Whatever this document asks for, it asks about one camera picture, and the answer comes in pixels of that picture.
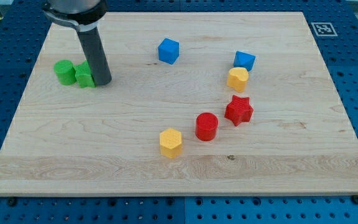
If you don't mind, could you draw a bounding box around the yellow heart block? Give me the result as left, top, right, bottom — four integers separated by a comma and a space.
226, 67, 249, 93

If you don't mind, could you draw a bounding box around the blue triangle block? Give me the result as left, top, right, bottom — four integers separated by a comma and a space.
233, 51, 256, 71

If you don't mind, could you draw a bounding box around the light wooden board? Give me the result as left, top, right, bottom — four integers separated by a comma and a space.
0, 12, 358, 197

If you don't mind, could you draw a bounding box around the yellow hexagon block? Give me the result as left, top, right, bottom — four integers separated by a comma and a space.
159, 128, 182, 159

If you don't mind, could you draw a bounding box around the red cylinder block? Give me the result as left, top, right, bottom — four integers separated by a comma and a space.
195, 113, 219, 141

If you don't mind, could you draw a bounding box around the red star block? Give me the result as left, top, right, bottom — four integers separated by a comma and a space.
224, 95, 254, 126

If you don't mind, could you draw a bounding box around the blue cube block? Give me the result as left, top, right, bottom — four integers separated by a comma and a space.
158, 38, 180, 65

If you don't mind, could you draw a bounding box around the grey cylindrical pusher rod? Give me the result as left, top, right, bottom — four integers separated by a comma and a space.
77, 26, 112, 85

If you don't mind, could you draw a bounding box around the green star block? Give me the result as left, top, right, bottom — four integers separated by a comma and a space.
73, 60, 96, 88

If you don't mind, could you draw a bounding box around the green cylinder block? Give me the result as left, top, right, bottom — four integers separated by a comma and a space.
53, 60, 76, 85

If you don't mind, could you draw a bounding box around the black white fiducial marker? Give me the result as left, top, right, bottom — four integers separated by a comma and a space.
311, 22, 337, 37

